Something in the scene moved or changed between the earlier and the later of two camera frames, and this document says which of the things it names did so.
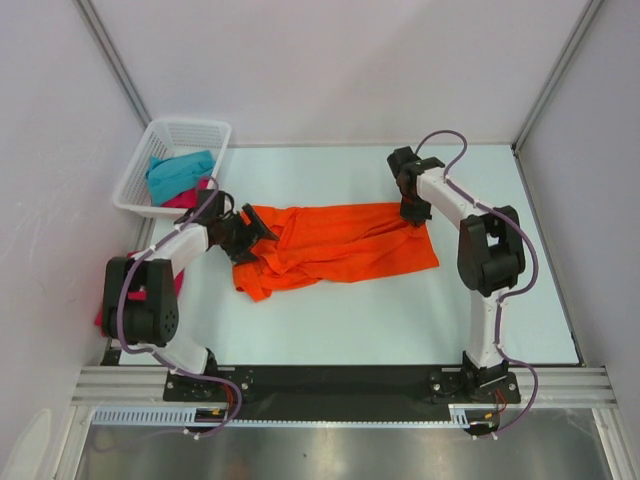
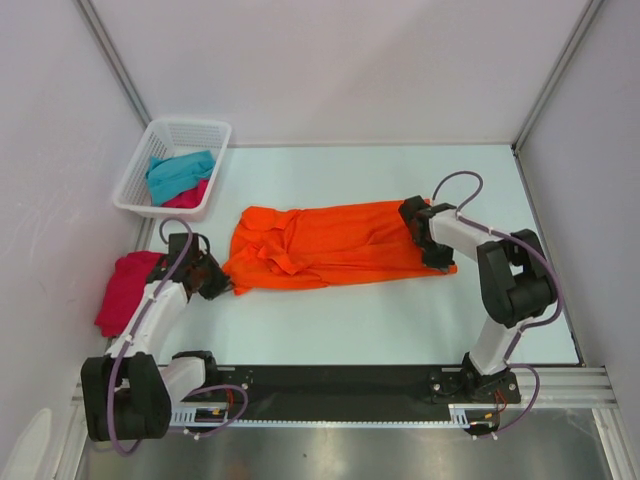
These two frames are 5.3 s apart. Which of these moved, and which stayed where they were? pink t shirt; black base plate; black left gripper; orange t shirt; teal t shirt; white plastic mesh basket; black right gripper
Moved: orange t shirt; black left gripper; black right gripper
Stayed: teal t shirt; white plastic mesh basket; pink t shirt; black base plate
